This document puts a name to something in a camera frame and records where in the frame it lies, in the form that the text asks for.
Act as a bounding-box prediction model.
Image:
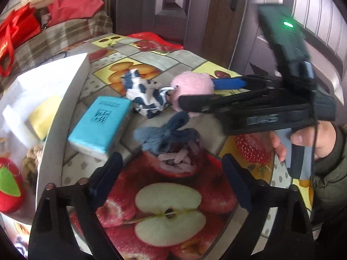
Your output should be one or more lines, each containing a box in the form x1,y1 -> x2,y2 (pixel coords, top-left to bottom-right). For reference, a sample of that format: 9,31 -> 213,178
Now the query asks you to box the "person right hand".
269,120 -> 337,163

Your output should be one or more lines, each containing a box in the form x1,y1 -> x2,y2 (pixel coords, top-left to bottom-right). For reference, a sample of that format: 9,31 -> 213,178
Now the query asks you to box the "red strawberry plush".
0,157 -> 25,214

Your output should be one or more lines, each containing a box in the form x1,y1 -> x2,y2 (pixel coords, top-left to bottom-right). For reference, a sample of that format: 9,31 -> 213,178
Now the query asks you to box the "cow pattern cloth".
121,69 -> 175,119

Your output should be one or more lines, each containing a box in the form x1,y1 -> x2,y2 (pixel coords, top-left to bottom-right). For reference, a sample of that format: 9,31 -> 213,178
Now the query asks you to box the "pink fluffy plush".
169,71 -> 214,112

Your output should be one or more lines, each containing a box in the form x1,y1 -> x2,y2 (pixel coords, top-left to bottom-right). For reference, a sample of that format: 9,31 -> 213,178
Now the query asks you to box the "red tote bag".
1,4 -> 41,77

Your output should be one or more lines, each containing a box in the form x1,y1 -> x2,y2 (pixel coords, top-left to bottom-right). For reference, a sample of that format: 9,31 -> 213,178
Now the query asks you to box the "braided rope toy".
22,145 -> 44,186

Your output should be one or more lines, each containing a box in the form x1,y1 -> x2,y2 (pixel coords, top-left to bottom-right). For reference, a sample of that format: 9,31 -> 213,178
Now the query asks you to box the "blue grey plush toy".
134,111 -> 202,174

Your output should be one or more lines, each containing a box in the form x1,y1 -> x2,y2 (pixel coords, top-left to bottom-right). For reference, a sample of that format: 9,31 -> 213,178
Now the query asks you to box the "dark wooden door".
95,0 -> 347,106

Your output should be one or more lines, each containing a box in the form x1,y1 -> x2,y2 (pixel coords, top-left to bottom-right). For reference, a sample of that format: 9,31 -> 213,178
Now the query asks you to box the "pink-red nonwoven bag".
48,0 -> 103,26

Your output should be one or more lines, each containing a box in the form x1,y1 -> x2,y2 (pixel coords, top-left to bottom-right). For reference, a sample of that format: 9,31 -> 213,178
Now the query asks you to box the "blue tissue pack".
68,96 -> 133,161

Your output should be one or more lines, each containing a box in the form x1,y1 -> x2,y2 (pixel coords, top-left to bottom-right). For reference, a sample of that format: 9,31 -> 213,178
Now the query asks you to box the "plaid blanket covered furniture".
1,10 -> 113,92

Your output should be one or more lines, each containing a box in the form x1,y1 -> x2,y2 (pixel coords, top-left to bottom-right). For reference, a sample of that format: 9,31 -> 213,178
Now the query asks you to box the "white cardboard box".
1,53 -> 90,250

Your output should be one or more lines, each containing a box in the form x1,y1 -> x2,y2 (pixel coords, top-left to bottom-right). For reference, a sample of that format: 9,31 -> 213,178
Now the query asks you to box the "white foam sheet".
1,96 -> 42,148

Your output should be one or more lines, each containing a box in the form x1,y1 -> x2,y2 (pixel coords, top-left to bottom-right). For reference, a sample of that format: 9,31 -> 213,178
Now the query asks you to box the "yellow green scrub sponge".
29,96 -> 62,141

